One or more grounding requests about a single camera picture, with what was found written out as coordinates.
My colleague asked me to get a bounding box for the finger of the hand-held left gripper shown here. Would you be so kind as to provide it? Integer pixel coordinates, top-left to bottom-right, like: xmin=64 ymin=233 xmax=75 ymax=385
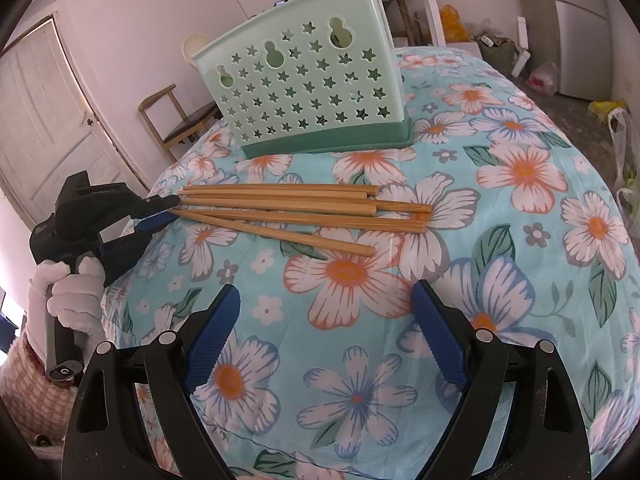
xmin=97 ymin=211 xmax=172 ymax=289
xmin=129 ymin=194 xmax=181 ymax=218

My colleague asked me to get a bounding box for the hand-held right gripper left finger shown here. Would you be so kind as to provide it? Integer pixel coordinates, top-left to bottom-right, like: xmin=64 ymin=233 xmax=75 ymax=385
xmin=61 ymin=284 xmax=242 ymax=480

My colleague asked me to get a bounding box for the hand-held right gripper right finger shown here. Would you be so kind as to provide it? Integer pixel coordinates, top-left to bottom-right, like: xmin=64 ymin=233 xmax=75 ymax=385
xmin=411 ymin=280 xmax=586 ymax=480

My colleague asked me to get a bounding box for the bunch of wooden chopsticks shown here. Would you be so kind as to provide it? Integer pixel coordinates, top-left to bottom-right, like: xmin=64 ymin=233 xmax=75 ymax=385
xmin=172 ymin=183 xmax=432 ymax=258

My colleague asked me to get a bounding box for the white plastic rice paddle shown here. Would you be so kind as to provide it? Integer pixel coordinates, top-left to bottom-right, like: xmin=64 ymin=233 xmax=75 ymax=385
xmin=181 ymin=34 xmax=212 ymax=67

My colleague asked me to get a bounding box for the green plastic utensil basket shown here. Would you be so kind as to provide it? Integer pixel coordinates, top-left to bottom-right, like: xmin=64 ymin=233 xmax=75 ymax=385
xmin=192 ymin=0 xmax=415 ymax=158

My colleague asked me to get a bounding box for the person's left forearm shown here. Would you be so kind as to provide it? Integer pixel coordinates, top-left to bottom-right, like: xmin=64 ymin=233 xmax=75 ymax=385
xmin=0 ymin=332 xmax=86 ymax=443

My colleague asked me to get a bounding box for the person's left hand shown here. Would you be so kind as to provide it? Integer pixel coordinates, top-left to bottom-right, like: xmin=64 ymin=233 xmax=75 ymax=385
xmin=27 ymin=257 xmax=107 ymax=356

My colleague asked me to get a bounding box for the floral blue blanket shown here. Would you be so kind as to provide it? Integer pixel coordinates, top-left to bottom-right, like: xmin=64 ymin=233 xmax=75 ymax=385
xmin=100 ymin=45 xmax=640 ymax=480

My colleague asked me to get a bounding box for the wooden chair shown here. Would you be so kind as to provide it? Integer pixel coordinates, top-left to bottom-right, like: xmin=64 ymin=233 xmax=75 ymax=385
xmin=138 ymin=84 xmax=223 ymax=163

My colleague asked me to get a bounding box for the white door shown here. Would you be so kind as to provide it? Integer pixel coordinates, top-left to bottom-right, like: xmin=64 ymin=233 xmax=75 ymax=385
xmin=0 ymin=12 xmax=151 ymax=226

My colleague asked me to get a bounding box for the clear plastic bag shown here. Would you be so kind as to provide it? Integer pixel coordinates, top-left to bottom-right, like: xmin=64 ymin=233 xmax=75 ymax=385
xmin=607 ymin=107 xmax=640 ymax=221

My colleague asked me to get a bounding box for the pink plastic bag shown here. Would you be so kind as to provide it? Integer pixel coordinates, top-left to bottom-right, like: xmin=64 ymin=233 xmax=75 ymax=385
xmin=525 ymin=62 xmax=560 ymax=96

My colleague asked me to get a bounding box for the yellow wrapper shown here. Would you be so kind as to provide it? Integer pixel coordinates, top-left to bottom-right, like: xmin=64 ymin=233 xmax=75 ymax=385
xmin=589 ymin=100 xmax=628 ymax=117

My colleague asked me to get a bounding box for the dark green bag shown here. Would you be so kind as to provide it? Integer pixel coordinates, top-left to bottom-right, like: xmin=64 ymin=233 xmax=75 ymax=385
xmin=477 ymin=35 xmax=516 ymax=73

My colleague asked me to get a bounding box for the white upright board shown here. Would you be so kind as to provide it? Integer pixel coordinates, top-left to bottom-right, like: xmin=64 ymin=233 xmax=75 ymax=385
xmin=511 ymin=16 xmax=531 ymax=78

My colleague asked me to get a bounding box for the yellow plastic bag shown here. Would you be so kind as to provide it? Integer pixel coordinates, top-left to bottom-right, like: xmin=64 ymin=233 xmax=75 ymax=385
xmin=439 ymin=5 xmax=472 ymax=44

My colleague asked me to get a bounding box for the grey refrigerator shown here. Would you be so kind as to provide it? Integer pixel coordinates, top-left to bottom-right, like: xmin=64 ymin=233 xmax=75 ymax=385
xmin=542 ymin=0 xmax=640 ymax=101

